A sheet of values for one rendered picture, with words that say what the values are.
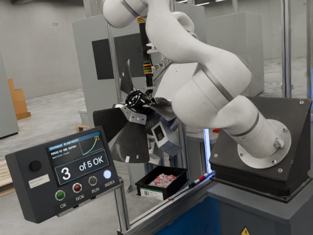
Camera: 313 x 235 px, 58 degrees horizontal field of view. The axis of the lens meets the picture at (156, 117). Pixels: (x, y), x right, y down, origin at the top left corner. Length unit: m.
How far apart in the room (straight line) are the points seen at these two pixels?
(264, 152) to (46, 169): 0.67
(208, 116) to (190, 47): 0.19
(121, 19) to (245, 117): 0.48
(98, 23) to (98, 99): 1.10
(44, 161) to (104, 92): 3.51
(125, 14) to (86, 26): 3.45
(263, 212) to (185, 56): 0.54
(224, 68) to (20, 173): 0.57
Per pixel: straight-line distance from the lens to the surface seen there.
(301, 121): 1.08
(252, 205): 1.02
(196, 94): 0.75
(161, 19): 0.85
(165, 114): 1.35
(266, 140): 0.97
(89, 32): 4.33
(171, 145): 1.51
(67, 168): 0.82
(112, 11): 0.94
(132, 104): 1.56
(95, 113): 1.80
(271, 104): 1.15
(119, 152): 1.49
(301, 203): 1.06
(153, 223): 1.15
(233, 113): 0.85
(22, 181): 0.80
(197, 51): 0.78
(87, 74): 4.44
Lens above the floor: 1.45
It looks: 13 degrees down
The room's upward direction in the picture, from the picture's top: 7 degrees counter-clockwise
